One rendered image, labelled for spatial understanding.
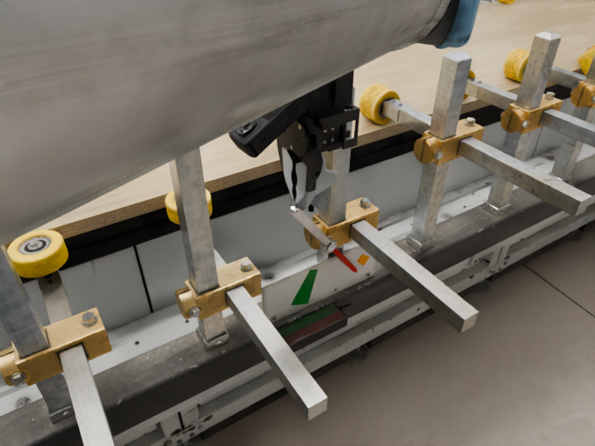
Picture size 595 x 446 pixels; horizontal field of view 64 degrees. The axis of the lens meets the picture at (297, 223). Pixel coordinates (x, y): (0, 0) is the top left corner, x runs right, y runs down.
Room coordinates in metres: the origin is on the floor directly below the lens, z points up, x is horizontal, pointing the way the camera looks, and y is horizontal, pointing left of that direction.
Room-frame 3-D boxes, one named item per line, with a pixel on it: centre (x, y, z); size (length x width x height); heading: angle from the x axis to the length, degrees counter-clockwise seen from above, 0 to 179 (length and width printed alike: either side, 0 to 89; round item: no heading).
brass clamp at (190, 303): (0.57, 0.13, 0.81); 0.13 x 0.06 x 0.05; 122
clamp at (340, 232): (0.70, -0.08, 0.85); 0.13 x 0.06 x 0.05; 122
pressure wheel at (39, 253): (0.57, 0.41, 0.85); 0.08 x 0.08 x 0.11
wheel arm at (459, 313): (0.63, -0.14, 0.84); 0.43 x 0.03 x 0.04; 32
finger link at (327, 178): (0.56, -0.03, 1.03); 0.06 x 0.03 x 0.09; 122
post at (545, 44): (0.95, -0.49, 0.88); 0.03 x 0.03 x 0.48; 32
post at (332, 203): (0.69, -0.06, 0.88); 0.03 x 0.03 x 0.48; 32
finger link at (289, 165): (0.58, -0.01, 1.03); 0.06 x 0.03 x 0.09; 122
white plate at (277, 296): (0.65, -0.05, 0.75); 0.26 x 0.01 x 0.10; 122
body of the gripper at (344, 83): (0.57, -0.02, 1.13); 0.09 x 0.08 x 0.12; 122
